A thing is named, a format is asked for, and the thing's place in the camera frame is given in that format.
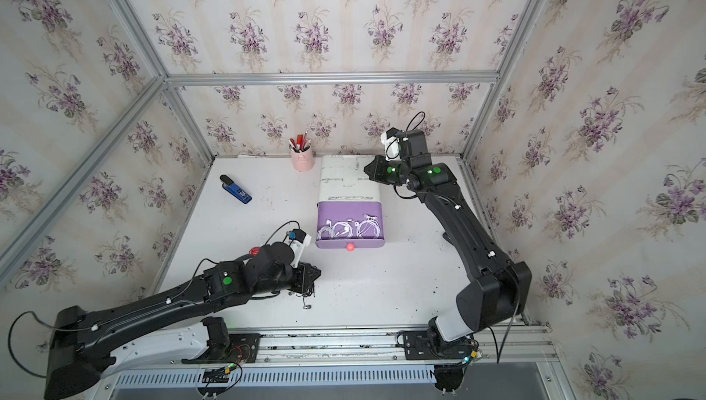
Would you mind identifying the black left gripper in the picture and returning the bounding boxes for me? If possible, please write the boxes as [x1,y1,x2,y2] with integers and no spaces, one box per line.
[251,262,325,297]

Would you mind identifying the white wired earphones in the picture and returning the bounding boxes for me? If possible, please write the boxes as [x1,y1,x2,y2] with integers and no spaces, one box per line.
[317,220,336,240]
[354,214,382,239]
[336,220,355,238]

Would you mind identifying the purple top drawer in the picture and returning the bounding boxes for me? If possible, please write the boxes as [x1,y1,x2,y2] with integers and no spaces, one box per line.
[315,201,385,252]

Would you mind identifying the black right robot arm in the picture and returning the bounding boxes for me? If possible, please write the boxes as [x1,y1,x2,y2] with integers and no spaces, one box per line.
[363,127,532,346]

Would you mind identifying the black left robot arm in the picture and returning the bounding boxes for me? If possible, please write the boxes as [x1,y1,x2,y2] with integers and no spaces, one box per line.
[43,242,322,399]

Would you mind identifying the white drawer cabinet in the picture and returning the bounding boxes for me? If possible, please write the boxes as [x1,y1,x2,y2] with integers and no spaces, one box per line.
[318,155,382,203]

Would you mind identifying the pink pen cup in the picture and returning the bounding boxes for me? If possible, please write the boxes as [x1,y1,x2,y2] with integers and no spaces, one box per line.
[290,147,314,172]

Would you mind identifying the red pens in cup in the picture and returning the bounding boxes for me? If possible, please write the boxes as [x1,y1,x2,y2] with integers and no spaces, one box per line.
[289,133,312,153]

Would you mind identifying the blue stapler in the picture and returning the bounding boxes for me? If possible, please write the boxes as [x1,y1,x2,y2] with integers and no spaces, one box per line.
[219,175,252,204]

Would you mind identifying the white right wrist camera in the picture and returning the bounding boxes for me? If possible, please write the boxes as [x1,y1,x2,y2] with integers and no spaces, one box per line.
[380,127,402,161]

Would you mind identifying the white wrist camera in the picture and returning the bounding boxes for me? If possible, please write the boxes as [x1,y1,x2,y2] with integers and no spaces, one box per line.
[380,127,402,161]
[288,228,312,269]

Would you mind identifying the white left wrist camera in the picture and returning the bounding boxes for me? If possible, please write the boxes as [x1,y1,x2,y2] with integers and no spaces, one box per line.
[288,228,312,269]

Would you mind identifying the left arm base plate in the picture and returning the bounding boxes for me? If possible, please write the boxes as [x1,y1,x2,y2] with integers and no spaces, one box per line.
[181,333,262,365]

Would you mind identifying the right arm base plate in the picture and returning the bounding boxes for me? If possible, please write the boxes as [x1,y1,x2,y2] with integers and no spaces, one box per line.
[395,330,479,363]

